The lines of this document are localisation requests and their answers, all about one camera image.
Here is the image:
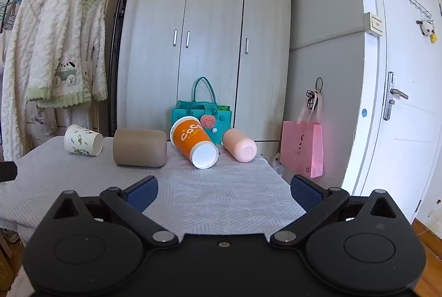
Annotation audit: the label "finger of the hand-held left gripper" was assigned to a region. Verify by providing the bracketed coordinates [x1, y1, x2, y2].
[0, 161, 18, 183]

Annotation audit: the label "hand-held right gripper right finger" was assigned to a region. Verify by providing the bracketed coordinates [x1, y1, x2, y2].
[270, 174, 403, 246]

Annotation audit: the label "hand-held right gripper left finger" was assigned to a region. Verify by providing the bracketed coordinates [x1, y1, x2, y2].
[51, 176, 179, 246]

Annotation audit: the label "brown cup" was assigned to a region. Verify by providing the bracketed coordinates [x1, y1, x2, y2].
[113, 128, 168, 167]

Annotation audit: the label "orange paper cup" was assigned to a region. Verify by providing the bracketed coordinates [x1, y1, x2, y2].
[170, 116, 219, 169]

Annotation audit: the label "white green-print paper cup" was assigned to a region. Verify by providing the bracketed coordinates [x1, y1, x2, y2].
[64, 124, 103, 157]

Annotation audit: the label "pink cup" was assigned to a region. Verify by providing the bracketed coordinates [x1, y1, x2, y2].
[222, 128, 258, 163]

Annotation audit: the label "white plastic bag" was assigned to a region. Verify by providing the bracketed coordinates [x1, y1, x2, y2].
[273, 152, 284, 177]

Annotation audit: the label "pink paper bag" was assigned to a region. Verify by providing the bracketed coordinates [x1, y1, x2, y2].
[280, 100, 324, 178]

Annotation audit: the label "beige printed garment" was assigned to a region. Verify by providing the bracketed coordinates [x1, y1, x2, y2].
[26, 100, 94, 146]

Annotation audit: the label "patterned grey tablecloth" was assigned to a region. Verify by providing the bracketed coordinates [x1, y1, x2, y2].
[0, 136, 308, 242]

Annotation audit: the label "teal tote bag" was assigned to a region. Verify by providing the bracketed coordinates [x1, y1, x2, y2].
[172, 77, 232, 146]

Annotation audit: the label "small brown cardboard box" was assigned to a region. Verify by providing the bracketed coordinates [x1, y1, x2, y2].
[0, 242, 25, 284]

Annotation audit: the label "black clothes rack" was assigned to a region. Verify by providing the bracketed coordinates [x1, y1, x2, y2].
[0, 0, 130, 137]

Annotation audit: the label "watermelon bag charm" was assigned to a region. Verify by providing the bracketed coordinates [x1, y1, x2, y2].
[200, 114, 219, 129]

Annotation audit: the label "white door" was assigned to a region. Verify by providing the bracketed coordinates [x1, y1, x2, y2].
[352, 0, 442, 222]

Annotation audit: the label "white green-trim fluffy robe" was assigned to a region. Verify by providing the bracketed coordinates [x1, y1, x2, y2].
[27, 0, 108, 108]

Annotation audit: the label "green clothes hanger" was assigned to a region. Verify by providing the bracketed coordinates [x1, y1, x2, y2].
[0, 0, 28, 32]

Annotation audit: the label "grey wooden wardrobe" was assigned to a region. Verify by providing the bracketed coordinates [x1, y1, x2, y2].
[109, 0, 301, 146]

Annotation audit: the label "panda plush toy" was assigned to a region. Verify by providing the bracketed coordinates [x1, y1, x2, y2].
[416, 19, 438, 44]

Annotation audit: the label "metal door hook rack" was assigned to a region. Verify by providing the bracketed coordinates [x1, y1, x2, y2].
[402, 0, 433, 22]

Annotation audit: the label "black hair ties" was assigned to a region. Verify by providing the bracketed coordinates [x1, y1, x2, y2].
[306, 77, 323, 109]

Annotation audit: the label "silver door handle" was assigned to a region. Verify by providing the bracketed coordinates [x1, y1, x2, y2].
[383, 71, 409, 121]

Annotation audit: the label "beige wall switch box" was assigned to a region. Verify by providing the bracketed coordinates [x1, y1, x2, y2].
[362, 12, 384, 37]

